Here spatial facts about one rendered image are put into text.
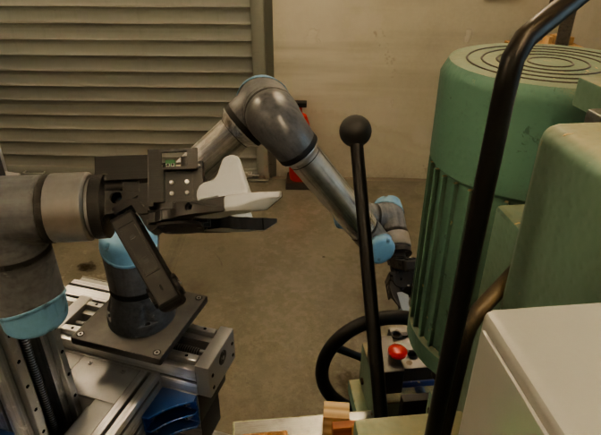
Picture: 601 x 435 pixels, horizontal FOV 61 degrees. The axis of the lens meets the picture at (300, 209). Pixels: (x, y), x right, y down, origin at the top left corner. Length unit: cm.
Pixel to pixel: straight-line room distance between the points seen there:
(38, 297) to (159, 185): 19
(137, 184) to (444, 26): 307
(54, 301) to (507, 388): 55
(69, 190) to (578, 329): 48
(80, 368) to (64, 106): 281
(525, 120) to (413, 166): 337
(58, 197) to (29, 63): 339
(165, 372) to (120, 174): 73
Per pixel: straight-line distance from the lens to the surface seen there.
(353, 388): 99
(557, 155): 27
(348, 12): 343
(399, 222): 137
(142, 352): 117
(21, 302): 65
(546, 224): 28
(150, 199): 55
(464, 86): 44
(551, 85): 42
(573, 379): 19
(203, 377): 120
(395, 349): 85
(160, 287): 55
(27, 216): 59
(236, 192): 51
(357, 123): 55
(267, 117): 105
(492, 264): 43
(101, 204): 57
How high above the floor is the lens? 160
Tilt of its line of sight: 29 degrees down
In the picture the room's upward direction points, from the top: straight up
